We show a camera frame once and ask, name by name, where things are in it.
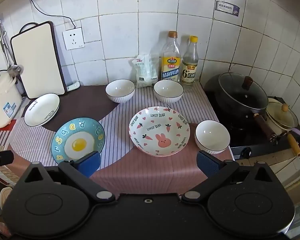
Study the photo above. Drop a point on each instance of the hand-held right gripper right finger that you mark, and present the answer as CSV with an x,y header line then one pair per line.
x,y
207,163

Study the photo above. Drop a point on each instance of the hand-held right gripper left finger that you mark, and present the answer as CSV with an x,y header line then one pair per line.
x,y
90,163

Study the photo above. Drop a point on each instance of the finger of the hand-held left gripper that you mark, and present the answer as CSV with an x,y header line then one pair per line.
x,y
3,158

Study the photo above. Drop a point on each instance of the white ribbed bowl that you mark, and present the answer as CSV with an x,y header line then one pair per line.
x,y
120,90
168,90
212,136

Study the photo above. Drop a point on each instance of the blue fried egg plate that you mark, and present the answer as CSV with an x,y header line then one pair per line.
x,y
65,133

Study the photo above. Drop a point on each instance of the pink rabbit print plate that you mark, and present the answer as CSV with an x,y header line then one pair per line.
x,y
160,130

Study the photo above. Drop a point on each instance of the white plate with black rim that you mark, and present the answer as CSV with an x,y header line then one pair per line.
x,y
41,108

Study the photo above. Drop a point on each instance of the striped pink tablecloth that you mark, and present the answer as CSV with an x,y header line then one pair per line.
x,y
120,160

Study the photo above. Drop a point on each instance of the beige slipper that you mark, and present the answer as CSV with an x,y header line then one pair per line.
x,y
5,196

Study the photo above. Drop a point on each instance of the black gas stove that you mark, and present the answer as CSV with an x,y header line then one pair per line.
x,y
242,137

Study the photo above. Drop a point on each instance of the white rice cooker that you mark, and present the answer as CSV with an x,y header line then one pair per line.
x,y
2,97

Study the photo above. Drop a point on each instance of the black wok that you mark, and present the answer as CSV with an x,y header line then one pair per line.
x,y
262,123

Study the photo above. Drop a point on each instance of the glass wok lid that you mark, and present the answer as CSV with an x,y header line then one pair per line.
x,y
240,95

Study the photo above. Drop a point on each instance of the white cutting board stand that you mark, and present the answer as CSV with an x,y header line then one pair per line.
x,y
73,86

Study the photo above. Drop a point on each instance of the cream enamel pot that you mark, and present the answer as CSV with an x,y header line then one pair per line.
x,y
281,117

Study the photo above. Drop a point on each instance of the metal ladle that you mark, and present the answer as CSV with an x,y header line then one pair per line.
x,y
13,68

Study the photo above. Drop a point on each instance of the clear vinegar bottle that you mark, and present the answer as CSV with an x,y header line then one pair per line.
x,y
189,72

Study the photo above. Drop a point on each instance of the cream cutting board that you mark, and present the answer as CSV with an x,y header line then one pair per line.
x,y
37,60

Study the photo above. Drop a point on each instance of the cooking wine bottle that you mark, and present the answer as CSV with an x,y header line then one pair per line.
x,y
171,65

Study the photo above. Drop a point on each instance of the white seasoning packet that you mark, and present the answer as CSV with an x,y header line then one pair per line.
x,y
146,70

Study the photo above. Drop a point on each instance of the white wall socket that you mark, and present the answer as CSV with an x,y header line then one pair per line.
x,y
73,38

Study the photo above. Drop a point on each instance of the wall sticker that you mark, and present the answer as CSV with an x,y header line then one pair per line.
x,y
227,8

